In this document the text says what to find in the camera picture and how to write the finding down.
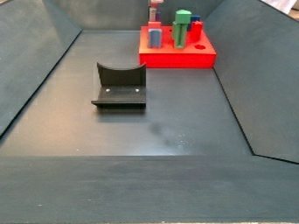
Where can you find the green arrow shaped block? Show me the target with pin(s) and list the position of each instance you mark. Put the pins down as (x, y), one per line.
(179, 27)

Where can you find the red star shaped block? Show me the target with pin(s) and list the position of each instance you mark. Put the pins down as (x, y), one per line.
(195, 33)

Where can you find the dark blue rounded block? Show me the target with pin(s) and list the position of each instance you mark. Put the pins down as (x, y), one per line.
(193, 19)

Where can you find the black curved holder stand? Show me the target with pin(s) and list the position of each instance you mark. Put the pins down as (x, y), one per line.
(121, 86)

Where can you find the red shape sorting board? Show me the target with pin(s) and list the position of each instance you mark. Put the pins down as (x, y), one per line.
(196, 55)

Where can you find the purple rectangular block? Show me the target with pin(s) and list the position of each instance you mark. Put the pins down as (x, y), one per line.
(157, 16)

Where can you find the blue grey notched block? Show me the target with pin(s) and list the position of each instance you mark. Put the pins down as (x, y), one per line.
(155, 38)

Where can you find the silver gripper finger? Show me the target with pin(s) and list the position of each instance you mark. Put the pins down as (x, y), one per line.
(152, 8)

